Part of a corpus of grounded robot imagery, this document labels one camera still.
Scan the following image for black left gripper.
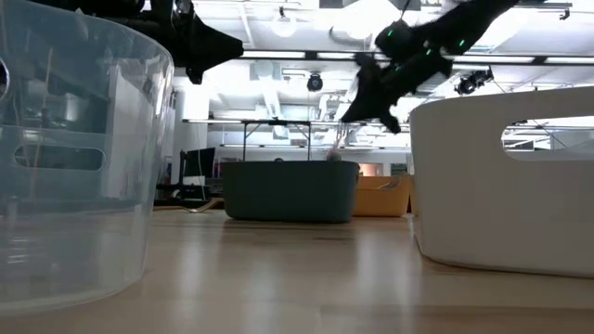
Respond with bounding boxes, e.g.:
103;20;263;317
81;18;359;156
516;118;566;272
138;0;244;85

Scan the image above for white plastic bin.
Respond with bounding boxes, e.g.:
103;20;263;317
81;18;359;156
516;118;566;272
408;85;594;279

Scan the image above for black ceiling spot lamp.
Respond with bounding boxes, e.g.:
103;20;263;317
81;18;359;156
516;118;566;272
305;72;325;93

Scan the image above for dark office desk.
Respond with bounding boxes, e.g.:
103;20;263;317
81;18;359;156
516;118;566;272
155;182;224;210

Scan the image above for black computer monitor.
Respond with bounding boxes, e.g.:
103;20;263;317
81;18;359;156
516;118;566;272
182;147;217;180

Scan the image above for thin brown-handled fork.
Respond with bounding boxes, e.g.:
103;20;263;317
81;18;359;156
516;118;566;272
324;132;347;163

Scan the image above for orange plastic bin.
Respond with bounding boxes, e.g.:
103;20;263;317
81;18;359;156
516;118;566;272
352;173;415;218

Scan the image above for round white pendant lamp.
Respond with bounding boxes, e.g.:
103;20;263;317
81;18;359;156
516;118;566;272
270;5;299;39

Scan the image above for clear plastic bin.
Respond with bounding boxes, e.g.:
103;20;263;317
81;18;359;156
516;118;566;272
0;0;175;316

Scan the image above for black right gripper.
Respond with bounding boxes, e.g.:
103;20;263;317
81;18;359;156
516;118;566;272
341;53;454;135

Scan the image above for teal plastic bin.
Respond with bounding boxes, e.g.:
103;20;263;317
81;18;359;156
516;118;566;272
220;160;361;225

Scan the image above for black track light cluster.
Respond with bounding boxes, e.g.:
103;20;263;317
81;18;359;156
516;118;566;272
453;68;495;96

